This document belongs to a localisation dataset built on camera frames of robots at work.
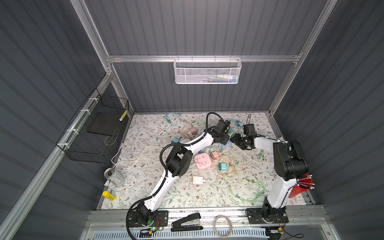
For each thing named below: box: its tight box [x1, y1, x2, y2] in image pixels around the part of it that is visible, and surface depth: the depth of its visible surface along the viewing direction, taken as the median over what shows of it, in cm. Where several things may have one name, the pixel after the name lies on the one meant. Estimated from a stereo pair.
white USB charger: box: [192, 176, 206, 185], surface depth 86 cm
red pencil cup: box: [288, 173, 315, 198], surface depth 73 cm
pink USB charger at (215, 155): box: [210, 151, 220, 160], surface depth 96 cm
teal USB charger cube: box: [218, 163, 227, 171], surface depth 91 cm
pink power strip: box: [194, 152, 212, 170], surface depth 93 cm
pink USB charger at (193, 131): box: [190, 128, 198, 135], surface depth 110 cm
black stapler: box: [171, 212, 204, 232], surface depth 72 cm
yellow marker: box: [102, 190, 116, 201], surface depth 75 cm
